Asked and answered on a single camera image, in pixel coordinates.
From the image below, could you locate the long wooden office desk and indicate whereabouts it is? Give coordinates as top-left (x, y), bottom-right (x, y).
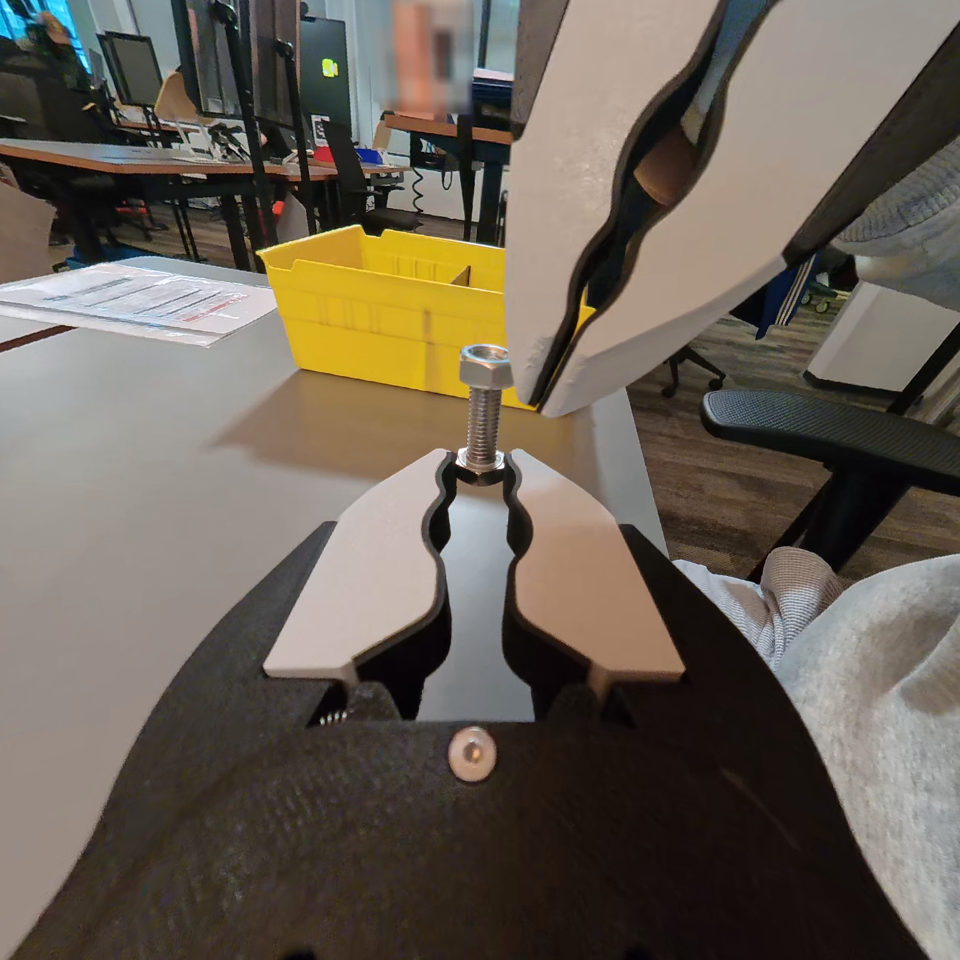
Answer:
top-left (0, 137), bottom-right (339, 271)

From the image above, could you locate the black office chair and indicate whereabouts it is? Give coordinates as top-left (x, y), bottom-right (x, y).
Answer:
top-left (321, 118), bottom-right (425, 235)

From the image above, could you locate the steel hex nut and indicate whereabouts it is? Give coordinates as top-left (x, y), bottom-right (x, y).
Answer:
top-left (457, 343), bottom-right (514, 387)

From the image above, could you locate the person's grey sweatshirt torso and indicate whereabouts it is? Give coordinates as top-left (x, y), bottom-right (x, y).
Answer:
top-left (776, 553), bottom-right (960, 960)

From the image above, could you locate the large black monitor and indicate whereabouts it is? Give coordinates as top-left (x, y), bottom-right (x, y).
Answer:
top-left (180, 0), bottom-right (245, 114)
top-left (251, 0), bottom-right (297, 125)

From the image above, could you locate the striped shirt hem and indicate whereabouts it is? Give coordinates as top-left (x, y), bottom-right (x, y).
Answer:
top-left (671, 546), bottom-right (845, 672)

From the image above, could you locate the black chair wheel base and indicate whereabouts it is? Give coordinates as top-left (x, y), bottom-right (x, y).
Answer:
top-left (660, 346), bottom-right (729, 400)

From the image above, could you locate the laminated instruction sheet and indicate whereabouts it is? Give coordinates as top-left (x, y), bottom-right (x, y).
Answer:
top-left (0, 262), bottom-right (280, 348)

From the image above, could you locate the yellow plastic bin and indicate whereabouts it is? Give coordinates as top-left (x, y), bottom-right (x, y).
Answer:
top-left (256, 225), bottom-right (597, 412)

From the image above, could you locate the person's right forearm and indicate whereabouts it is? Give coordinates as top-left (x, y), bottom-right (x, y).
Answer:
top-left (828, 135), bottom-right (960, 262)

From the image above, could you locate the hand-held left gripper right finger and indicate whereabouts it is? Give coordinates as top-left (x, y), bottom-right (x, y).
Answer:
top-left (504, 448), bottom-right (689, 700)

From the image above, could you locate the blue striped jacket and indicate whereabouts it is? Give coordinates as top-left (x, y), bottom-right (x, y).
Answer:
top-left (753, 253), bottom-right (824, 340)

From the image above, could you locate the wooden standing desk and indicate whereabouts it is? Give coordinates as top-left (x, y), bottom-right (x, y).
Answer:
top-left (382, 112), bottom-right (515, 245)

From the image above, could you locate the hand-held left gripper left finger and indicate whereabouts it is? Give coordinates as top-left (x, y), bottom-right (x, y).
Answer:
top-left (262, 447), bottom-right (453, 684)

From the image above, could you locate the small black monitor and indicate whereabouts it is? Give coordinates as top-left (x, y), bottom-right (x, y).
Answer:
top-left (96, 31), bottom-right (165, 108)

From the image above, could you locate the white cabinet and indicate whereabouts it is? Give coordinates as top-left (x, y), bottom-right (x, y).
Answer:
top-left (806, 279), bottom-right (960, 395)

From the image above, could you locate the black mesh chair armrest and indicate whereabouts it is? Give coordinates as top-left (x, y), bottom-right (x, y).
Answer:
top-left (701, 388), bottom-right (960, 575)

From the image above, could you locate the person's right hand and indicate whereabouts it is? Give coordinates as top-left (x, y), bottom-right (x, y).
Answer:
top-left (632, 123), bottom-right (697, 205)

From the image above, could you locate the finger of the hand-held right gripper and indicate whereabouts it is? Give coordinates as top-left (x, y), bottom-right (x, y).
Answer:
top-left (504, 0), bottom-right (727, 410)
top-left (538, 0), bottom-right (960, 420)

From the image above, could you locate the grey desk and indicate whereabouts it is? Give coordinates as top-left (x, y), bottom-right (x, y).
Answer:
top-left (0, 255), bottom-right (669, 957)

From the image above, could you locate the steel hex bolt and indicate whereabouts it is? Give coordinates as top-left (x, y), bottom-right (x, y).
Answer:
top-left (452, 346), bottom-right (507, 483)

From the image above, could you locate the black desktop monitor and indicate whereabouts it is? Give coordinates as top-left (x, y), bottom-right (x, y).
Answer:
top-left (300, 16), bottom-right (352, 129)

